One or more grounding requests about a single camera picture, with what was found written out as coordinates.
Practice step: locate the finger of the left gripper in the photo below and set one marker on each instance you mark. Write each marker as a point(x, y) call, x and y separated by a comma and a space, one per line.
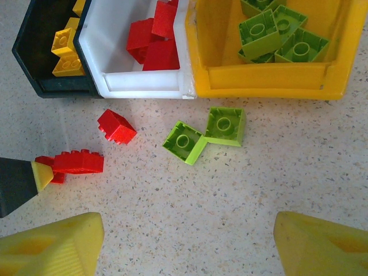
point(17, 184)

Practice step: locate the long flat red lego brick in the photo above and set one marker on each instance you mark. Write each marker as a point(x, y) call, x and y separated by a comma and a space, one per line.
point(80, 164)

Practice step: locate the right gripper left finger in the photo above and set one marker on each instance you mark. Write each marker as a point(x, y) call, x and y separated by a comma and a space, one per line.
point(49, 250)

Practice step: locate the small red lego brick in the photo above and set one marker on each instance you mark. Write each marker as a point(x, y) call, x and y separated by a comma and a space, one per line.
point(118, 129)

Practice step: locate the white plastic bin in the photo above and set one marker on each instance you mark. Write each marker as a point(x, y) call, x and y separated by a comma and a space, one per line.
point(138, 83)

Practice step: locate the green lego brick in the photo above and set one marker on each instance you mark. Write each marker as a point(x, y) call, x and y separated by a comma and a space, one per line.
point(258, 34)
point(227, 126)
point(258, 4)
point(184, 143)
point(302, 49)
point(256, 59)
point(293, 20)

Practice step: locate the yellow lego brick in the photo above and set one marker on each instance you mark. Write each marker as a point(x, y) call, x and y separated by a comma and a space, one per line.
point(63, 43)
point(69, 66)
point(80, 7)
point(72, 23)

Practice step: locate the yellow plastic bin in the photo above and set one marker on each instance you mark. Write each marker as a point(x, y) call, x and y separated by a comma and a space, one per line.
point(258, 80)

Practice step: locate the large red lego brick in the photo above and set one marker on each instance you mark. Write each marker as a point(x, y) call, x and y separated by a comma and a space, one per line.
point(162, 56)

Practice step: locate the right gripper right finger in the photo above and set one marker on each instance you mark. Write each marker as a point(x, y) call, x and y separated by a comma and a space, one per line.
point(322, 250)

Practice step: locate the black plastic bin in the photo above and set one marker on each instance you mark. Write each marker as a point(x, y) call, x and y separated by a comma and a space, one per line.
point(28, 43)

